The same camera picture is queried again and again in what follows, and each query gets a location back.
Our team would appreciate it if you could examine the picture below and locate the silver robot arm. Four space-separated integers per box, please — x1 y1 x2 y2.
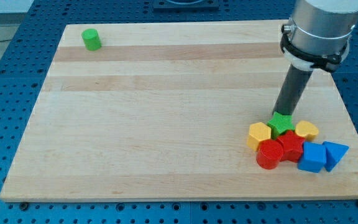
280 0 358 72

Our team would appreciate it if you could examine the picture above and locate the wooden board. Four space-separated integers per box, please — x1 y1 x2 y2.
0 20 358 202

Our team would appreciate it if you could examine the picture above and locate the yellow hexagon block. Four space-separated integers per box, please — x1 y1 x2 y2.
246 122 272 151

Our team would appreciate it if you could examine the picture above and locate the red cylinder block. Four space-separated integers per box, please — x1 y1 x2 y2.
256 139 283 170

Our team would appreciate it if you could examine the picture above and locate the green star block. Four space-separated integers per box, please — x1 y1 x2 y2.
267 111 295 139

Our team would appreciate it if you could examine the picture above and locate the green cylinder block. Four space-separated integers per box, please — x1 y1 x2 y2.
81 29 102 51

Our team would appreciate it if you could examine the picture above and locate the red star block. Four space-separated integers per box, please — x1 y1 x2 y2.
276 130 305 163

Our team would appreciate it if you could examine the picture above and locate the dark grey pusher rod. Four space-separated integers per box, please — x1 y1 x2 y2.
273 65 313 115

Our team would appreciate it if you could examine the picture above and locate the yellow heart block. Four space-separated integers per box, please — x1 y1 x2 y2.
295 120 319 141

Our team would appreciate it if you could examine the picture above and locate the blue cube block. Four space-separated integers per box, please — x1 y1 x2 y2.
297 142 326 173

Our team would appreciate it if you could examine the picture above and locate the blue triangle block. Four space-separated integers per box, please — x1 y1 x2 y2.
323 141 349 172

